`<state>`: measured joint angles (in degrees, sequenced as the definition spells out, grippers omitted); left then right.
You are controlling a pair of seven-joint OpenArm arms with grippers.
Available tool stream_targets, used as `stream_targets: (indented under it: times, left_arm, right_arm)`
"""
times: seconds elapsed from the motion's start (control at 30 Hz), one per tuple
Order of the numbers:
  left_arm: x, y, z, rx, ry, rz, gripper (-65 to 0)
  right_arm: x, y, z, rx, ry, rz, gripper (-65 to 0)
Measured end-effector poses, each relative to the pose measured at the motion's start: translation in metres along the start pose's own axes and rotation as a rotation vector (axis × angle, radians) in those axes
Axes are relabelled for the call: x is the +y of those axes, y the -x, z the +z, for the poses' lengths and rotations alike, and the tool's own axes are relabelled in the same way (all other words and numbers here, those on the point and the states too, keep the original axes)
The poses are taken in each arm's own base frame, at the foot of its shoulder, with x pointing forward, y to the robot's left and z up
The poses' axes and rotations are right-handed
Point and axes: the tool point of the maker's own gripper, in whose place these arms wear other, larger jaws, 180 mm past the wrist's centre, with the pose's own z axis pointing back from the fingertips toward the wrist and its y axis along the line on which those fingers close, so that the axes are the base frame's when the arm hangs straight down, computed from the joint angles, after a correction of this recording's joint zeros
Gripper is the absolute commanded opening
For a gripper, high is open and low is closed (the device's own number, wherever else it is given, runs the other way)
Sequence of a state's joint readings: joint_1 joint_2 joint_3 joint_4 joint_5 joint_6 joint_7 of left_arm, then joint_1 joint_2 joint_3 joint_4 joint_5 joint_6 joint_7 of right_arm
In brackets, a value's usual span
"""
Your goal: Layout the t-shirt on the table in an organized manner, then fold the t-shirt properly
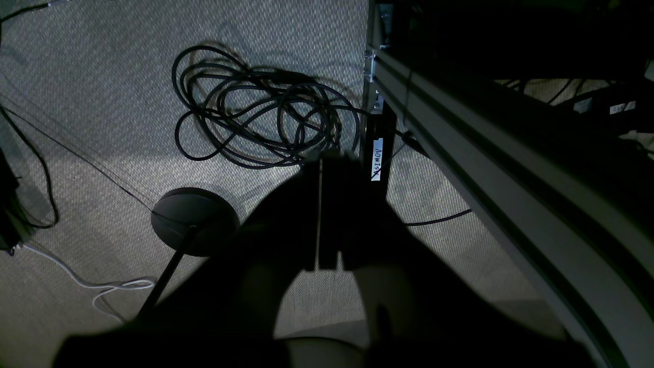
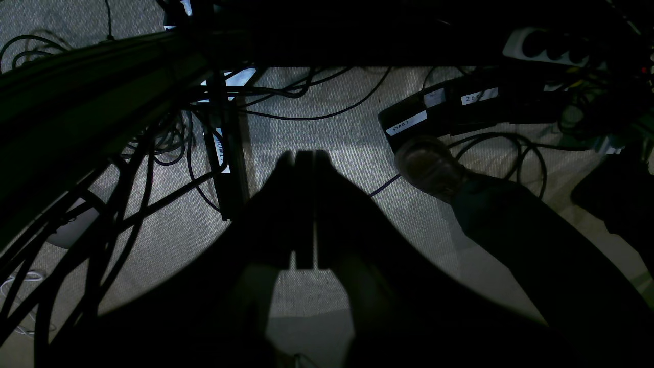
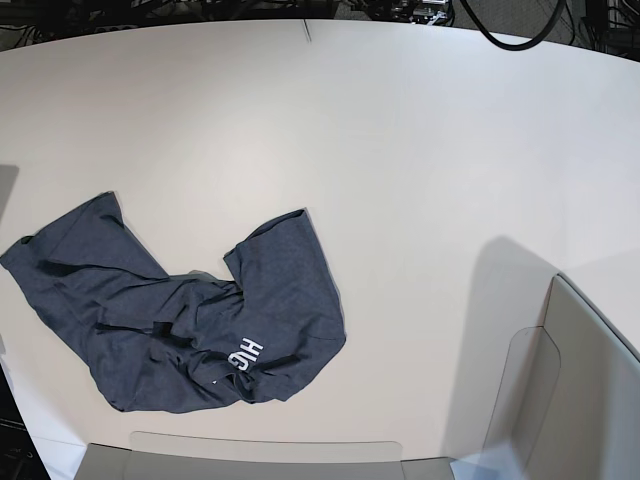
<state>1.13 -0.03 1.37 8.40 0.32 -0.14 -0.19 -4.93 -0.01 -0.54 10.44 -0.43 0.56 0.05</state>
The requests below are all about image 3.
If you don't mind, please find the dark blue t-shirt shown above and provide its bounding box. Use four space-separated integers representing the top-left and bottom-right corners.
1 192 346 413

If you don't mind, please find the grey panel at bottom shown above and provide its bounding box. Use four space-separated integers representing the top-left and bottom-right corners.
75 431 454 480

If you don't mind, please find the grey panel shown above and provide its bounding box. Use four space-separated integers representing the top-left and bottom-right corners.
75 431 454 480
479 275 639 479

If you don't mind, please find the grey panel at right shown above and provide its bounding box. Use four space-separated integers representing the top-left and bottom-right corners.
479 275 639 479

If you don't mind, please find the black looping cable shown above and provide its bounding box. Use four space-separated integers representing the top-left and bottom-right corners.
458 0 564 52

